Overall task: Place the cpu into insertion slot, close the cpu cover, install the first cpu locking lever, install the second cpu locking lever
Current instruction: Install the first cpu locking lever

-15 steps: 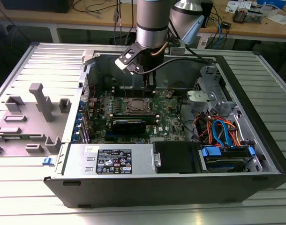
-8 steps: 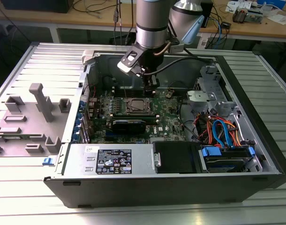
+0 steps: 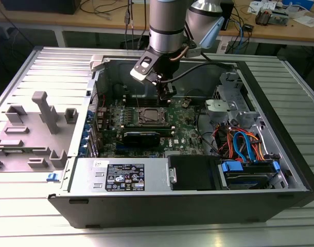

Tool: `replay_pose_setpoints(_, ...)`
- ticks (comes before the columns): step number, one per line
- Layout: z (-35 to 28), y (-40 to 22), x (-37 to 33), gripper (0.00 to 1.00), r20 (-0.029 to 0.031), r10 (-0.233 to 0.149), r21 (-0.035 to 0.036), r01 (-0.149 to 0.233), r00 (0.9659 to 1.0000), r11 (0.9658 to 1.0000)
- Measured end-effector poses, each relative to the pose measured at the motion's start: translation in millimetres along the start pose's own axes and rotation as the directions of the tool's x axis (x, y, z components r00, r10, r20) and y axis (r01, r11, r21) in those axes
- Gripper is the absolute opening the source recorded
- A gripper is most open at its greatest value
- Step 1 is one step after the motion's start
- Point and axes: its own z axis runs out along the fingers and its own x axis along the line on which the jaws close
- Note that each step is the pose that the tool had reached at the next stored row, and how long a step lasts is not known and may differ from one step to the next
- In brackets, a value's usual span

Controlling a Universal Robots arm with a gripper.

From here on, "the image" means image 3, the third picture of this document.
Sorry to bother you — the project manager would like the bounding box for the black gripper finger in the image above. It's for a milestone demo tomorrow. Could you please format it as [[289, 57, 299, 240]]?
[[156, 79, 170, 103], [166, 83, 178, 100]]

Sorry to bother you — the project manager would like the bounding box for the silver CPU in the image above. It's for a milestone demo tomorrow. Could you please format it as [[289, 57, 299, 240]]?
[[144, 109, 163, 122]]

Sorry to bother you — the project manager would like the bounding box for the metal socket cover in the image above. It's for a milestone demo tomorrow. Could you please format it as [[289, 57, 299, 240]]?
[[138, 107, 169, 127]]

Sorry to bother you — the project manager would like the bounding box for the black RAM slot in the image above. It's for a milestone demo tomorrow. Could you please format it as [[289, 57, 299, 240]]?
[[124, 94, 171, 100], [124, 99, 171, 107]]

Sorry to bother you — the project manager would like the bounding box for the green motherboard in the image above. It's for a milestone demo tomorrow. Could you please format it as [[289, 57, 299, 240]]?
[[96, 97, 217, 159]]

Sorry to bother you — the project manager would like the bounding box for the black graphics card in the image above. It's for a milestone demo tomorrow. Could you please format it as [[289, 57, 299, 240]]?
[[123, 131, 162, 149]]

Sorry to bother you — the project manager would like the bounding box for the silver drive cage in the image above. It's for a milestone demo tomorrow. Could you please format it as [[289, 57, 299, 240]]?
[[213, 72, 264, 130]]

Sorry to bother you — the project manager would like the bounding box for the black rating label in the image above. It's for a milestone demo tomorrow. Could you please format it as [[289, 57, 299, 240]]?
[[107, 164, 146, 192]]

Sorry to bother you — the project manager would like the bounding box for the hard disk in blue carrier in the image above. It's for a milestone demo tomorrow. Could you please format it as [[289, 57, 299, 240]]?
[[218, 158, 281, 190]]

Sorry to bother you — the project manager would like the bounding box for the copper coil part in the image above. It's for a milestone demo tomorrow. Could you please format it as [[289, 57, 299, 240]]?
[[255, 7, 271, 26]]

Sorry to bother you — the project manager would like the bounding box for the wooden workbench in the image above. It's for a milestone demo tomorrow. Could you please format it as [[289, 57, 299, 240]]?
[[0, 0, 314, 45]]

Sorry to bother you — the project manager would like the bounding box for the black open PC case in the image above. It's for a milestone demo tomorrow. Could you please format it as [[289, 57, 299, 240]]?
[[47, 52, 314, 230]]

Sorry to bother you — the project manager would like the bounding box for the silver power supply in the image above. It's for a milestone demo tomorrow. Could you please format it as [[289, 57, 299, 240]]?
[[68, 157, 170, 193]]

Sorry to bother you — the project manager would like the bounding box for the grey bench device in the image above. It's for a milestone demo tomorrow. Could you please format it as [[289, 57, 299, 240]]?
[[270, 10, 294, 26]]

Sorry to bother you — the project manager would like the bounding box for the grey parts rack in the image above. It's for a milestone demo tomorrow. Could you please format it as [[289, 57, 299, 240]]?
[[0, 91, 79, 173]]

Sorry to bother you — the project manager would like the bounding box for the large black box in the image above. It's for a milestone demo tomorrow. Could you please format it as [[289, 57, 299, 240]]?
[[1, 0, 82, 15]]

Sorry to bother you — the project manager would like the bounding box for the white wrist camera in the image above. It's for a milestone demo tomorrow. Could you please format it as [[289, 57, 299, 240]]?
[[129, 48, 159, 83]]

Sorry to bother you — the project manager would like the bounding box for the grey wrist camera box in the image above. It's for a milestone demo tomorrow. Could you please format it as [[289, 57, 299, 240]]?
[[184, 45, 202, 59]]

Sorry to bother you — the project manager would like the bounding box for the black camera cable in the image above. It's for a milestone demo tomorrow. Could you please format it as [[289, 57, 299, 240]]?
[[169, 62, 235, 83]]

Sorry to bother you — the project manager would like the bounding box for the orange wire bundle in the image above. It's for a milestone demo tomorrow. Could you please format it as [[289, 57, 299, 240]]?
[[213, 123, 266, 162]]

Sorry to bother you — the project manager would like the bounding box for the blue wire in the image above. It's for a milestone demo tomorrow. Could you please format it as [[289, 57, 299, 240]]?
[[233, 131, 258, 163]]

